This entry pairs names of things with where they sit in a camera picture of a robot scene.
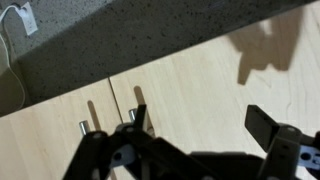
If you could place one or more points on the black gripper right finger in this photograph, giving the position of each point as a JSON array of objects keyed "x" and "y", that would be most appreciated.
[{"x": 263, "y": 128}]

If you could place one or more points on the plain wooden cabinet door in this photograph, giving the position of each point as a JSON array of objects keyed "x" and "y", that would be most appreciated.
[{"x": 43, "y": 140}]

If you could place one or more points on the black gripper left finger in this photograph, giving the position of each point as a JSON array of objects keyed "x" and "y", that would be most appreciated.
[{"x": 90, "y": 156}]

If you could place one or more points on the white wall outlet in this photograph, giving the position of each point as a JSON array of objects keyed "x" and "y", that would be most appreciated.
[{"x": 28, "y": 18}]

